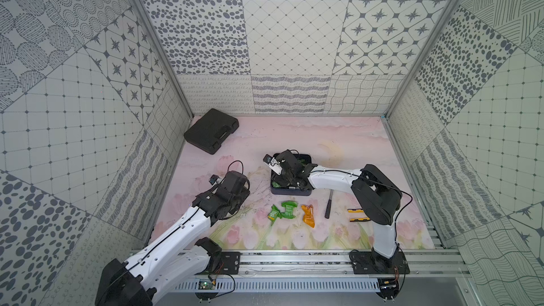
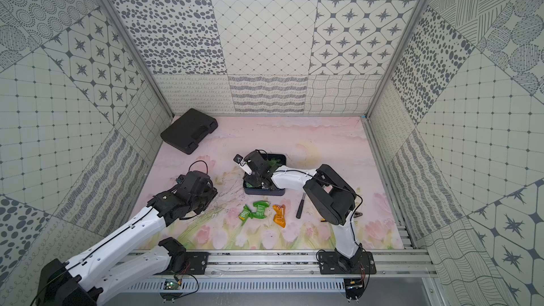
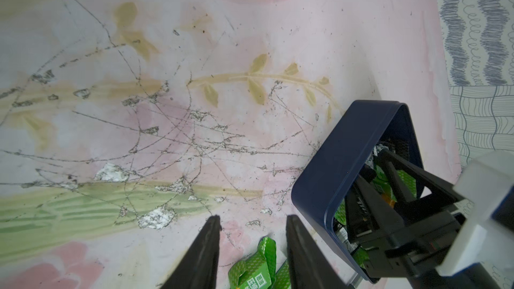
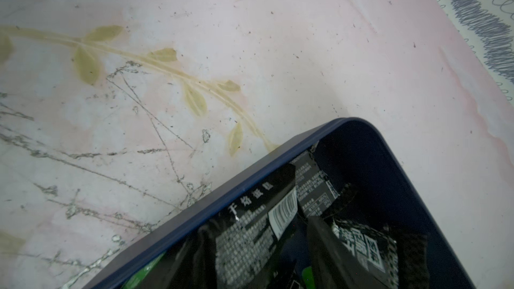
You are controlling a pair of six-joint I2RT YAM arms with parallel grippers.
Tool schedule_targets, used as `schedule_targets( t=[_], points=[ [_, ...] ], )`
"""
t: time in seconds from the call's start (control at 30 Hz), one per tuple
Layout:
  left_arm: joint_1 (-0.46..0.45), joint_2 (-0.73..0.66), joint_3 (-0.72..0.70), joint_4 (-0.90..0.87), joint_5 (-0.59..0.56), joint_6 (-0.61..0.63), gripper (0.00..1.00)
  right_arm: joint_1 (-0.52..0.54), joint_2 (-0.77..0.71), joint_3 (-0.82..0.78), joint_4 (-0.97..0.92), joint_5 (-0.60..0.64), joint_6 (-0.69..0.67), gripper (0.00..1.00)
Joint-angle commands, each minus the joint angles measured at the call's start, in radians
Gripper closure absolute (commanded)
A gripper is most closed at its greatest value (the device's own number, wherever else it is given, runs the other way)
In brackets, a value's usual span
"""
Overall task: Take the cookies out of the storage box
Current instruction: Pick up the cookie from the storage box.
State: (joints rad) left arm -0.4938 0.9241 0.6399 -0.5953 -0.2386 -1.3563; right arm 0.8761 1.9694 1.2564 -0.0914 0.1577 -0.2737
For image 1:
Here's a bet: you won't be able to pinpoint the orange cookie packet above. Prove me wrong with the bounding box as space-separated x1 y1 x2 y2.
301 205 315 228

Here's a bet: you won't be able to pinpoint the light green cookie packet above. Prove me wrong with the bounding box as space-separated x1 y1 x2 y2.
267 205 283 223

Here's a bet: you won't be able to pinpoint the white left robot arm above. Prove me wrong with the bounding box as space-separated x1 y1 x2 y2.
94 171 250 305

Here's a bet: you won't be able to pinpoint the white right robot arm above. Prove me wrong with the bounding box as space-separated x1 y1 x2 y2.
263 150 410 276

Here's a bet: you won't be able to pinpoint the dark blue storage box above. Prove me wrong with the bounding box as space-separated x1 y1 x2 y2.
270 153 313 196

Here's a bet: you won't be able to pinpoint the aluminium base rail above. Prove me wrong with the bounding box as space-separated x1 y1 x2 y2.
122 248 468 281

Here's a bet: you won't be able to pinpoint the black handled hammer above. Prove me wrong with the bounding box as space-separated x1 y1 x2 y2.
324 190 334 220

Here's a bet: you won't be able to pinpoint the black plastic tool case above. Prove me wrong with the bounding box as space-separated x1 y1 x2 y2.
184 109 239 154

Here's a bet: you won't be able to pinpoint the yellow black pliers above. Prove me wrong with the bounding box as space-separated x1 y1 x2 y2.
347 209 371 222

